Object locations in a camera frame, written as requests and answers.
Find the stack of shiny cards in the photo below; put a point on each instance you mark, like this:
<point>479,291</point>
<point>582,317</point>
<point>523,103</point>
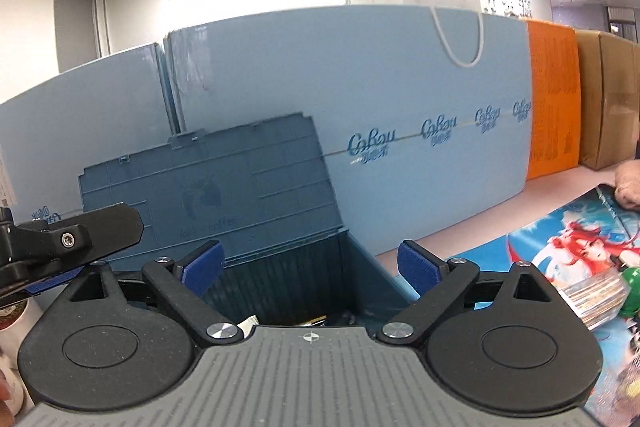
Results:
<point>595,302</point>

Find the white wall lettering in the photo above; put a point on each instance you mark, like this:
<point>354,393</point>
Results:
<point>505,6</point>

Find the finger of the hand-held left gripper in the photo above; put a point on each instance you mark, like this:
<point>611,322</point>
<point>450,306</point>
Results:
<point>100,229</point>
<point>50,287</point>

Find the pink knitted cloth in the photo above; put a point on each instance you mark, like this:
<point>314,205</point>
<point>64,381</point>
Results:
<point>630,184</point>

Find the blue lidded storage box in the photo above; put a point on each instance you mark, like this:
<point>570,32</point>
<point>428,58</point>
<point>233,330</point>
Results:
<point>225,187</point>

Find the anime printed mat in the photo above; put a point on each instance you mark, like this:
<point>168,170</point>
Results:
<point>540,227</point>

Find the large light blue carton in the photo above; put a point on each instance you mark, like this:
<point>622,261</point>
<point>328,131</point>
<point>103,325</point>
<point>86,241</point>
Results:
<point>400,72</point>

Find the brown cardboard box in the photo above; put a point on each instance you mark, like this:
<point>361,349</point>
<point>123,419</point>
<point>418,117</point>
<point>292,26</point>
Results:
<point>610,107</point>

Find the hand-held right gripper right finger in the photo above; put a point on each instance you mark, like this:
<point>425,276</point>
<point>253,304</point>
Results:
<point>415,267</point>

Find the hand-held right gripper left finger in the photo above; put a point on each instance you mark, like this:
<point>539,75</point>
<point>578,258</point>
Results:
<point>205,267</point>

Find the white cup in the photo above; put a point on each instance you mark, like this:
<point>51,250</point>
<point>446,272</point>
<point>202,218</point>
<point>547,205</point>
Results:
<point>15,357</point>

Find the orange box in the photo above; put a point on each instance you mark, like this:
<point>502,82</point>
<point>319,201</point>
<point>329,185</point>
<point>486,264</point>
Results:
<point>550,97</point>

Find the light blue carton with label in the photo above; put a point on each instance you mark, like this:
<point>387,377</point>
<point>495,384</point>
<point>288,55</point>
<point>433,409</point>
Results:
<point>75,117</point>

